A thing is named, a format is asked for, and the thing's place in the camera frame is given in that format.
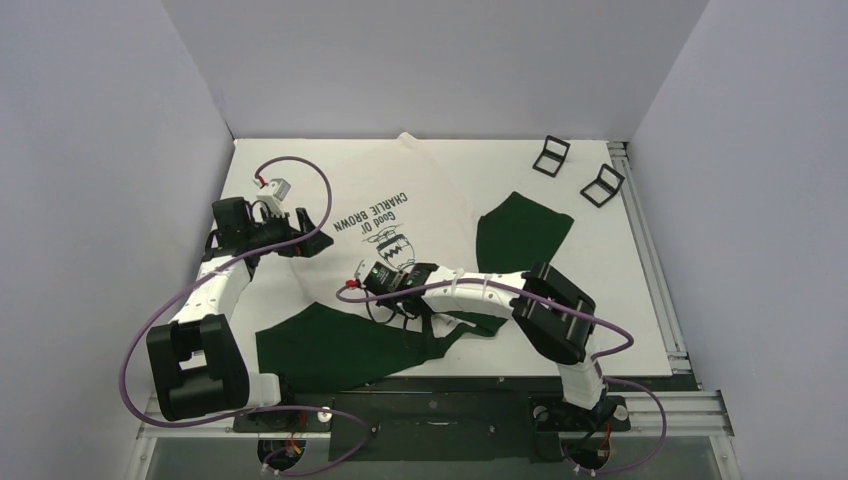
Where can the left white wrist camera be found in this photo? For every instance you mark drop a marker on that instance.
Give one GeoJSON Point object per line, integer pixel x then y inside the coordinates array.
{"type": "Point", "coordinates": [272, 194]}

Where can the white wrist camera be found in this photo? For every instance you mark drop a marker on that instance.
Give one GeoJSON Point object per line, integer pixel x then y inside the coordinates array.
{"type": "Point", "coordinates": [272, 194]}
{"type": "Point", "coordinates": [362, 272]}

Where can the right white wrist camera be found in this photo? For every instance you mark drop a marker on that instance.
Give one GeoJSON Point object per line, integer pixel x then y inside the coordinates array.
{"type": "Point", "coordinates": [362, 272]}

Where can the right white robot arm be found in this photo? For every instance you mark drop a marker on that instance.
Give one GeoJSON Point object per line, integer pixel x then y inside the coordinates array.
{"type": "Point", "coordinates": [541, 300]}

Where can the white and green t-shirt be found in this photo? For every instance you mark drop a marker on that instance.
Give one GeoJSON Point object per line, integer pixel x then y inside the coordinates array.
{"type": "Point", "coordinates": [394, 205]}

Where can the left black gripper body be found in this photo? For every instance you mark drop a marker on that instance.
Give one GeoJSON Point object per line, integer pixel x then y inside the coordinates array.
{"type": "Point", "coordinates": [274, 230]}

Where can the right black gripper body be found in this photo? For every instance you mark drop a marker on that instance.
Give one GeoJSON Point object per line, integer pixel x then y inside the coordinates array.
{"type": "Point", "coordinates": [370, 281]}

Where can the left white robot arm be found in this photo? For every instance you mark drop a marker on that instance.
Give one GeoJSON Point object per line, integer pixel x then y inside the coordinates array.
{"type": "Point", "coordinates": [197, 365]}

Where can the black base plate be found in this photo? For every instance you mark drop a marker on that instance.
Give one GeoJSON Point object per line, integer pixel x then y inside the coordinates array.
{"type": "Point", "coordinates": [472, 425]}

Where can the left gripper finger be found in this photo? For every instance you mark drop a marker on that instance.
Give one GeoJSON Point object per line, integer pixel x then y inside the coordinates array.
{"type": "Point", "coordinates": [311, 247]}
{"type": "Point", "coordinates": [306, 228]}

